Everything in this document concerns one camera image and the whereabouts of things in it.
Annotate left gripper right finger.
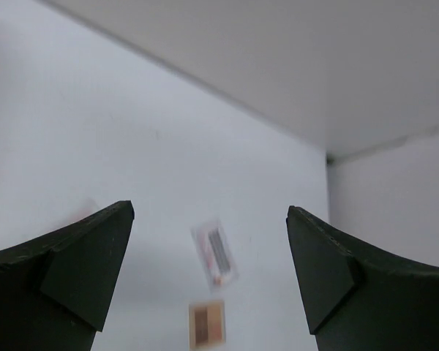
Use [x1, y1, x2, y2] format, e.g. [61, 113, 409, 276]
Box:
[286, 206, 439, 350]

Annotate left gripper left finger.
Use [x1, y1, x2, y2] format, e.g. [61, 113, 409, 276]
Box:
[0, 200, 134, 351]

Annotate false lash box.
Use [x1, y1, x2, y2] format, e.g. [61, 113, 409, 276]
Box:
[191, 218, 239, 292]
[63, 198, 99, 225]

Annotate right false lash box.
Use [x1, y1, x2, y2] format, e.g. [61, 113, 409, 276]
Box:
[191, 218, 239, 292]

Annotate small pink blush palette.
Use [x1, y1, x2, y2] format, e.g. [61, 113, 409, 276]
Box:
[189, 300, 226, 350]

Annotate left false lash box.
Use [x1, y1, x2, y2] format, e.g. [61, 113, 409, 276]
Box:
[63, 198, 99, 225]

